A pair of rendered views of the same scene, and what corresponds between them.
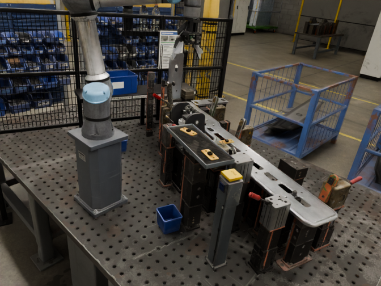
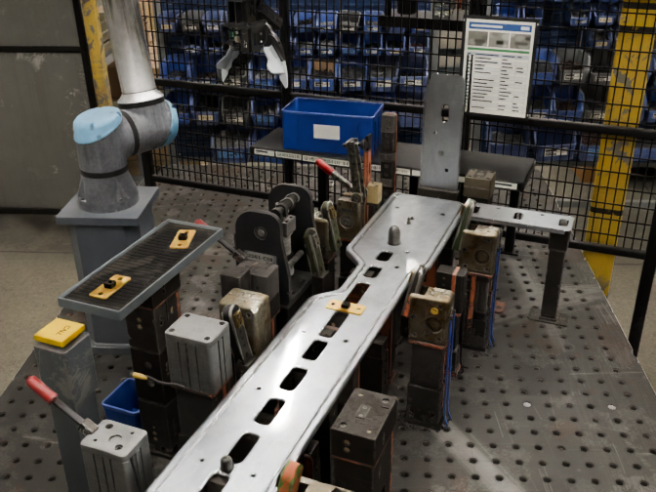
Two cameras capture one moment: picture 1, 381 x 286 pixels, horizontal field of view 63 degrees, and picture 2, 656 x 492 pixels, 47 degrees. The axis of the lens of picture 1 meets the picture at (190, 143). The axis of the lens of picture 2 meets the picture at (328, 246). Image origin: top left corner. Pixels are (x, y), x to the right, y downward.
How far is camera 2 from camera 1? 1.51 m
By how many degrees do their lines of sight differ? 47
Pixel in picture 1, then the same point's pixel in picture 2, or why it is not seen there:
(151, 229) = not seen: hidden behind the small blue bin
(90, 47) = (115, 43)
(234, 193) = (51, 372)
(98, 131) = (85, 194)
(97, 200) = (90, 323)
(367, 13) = not seen: outside the picture
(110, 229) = not seen: hidden behind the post
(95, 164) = (77, 253)
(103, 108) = (92, 154)
